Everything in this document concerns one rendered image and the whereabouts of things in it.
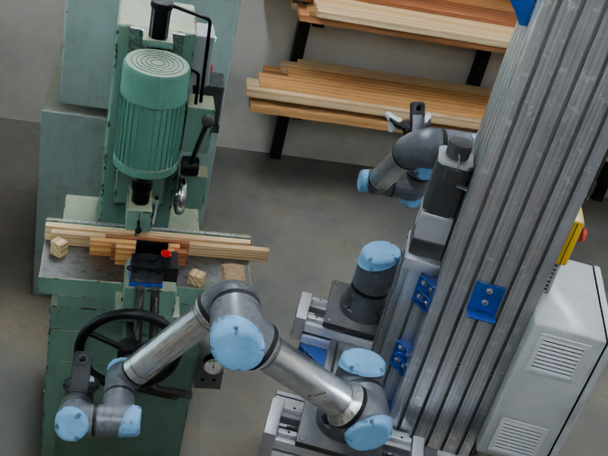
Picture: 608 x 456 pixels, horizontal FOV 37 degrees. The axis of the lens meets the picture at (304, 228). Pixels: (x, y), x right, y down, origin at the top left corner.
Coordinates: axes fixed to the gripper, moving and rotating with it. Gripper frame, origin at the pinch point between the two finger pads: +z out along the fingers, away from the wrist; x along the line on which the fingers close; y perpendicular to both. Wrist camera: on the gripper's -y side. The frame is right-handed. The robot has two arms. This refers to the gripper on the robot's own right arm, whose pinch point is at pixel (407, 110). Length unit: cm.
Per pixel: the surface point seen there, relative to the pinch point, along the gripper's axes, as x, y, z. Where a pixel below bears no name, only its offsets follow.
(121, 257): -91, 19, -58
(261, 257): -50, 26, -49
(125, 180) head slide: -91, 3, -42
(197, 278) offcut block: -69, 22, -64
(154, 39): -82, -40, -39
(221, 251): -63, 23, -49
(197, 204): -70, 17, -34
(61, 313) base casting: -108, 32, -67
